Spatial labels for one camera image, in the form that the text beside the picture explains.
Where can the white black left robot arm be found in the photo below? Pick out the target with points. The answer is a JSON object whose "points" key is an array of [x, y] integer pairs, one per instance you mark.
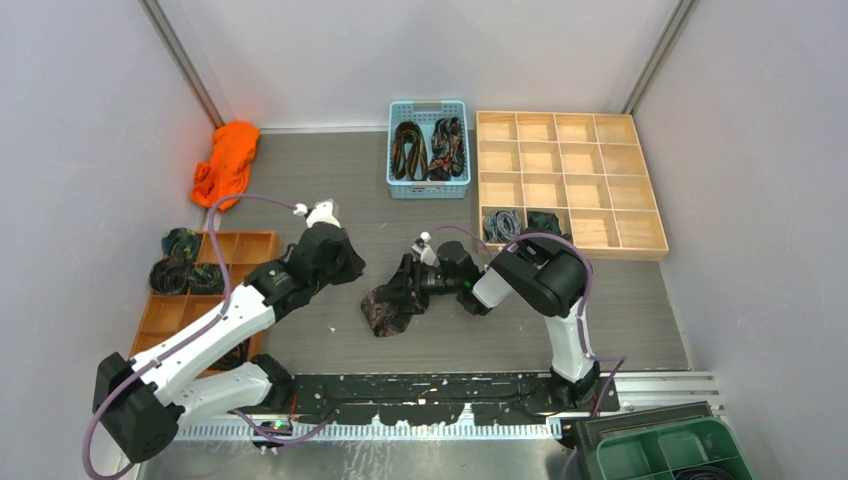
{"points": [[144, 401]]}

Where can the dark brown rolled tie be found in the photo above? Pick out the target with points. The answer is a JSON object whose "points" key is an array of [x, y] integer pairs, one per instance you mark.
{"points": [[169, 276]]}

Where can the green plastic bin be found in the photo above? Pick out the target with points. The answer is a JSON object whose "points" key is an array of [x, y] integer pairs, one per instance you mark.
{"points": [[702, 448]]}

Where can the orange cloth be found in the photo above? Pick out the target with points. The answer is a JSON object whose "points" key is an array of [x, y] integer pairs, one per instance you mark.
{"points": [[227, 171]]}

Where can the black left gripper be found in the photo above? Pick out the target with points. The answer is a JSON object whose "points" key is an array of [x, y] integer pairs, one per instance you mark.
{"points": [[354, 264]]}

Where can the dark framed box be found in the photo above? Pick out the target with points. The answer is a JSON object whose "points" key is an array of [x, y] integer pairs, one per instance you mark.
{"points": [[636, 414]]}

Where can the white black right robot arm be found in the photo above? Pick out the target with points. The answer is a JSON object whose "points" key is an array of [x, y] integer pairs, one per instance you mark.
{"points": [[545, 270]]}

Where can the orange wooden compartment tray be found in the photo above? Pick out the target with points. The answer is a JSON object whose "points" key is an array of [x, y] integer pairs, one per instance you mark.
{"points": [[237, 253]]}

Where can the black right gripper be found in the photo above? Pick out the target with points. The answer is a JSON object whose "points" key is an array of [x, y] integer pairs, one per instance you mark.
{"points": [[410, 297]]}

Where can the perforated aluminium rail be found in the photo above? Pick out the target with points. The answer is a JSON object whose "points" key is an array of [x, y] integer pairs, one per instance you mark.
{"points": [[464, 429]]}

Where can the dark green rolled tie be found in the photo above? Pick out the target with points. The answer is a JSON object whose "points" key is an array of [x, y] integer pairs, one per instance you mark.
{"points": [[548, 222]]}

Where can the blue yellow rolled tie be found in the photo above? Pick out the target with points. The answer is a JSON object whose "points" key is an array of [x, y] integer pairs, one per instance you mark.
{"points": [[182, 242]]}

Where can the light blue plastic basket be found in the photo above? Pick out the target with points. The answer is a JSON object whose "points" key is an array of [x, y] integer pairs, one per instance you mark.
{"points": [[426, 115]]}

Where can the orange striped dark tie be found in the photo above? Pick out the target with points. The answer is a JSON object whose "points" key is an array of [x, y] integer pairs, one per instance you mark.
{"points": [[408, 159]]}

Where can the black orange rolled tie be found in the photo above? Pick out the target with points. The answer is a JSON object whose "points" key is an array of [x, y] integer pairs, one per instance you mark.
{"points": [[233, 358]]}

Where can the light wooden compartment tray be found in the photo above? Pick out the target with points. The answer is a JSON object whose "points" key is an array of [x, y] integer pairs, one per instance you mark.
{"points": [[588, 169]]}

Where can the green patterned rolled tie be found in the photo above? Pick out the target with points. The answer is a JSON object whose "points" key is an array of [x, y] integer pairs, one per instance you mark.
{"points": [[206, 279]]}

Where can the red floral dark tie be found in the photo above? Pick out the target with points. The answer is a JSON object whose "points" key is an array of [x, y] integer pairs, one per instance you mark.
{"points": [[448, 150]]}

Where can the grey patterned rolled tie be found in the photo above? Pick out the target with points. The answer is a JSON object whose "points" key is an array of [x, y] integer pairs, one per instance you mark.
{"points": [[501, 226]]}

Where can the brown paisley patterned tie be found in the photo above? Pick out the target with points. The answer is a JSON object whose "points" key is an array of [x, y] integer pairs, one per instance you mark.
{"points": [[389, 312]]}

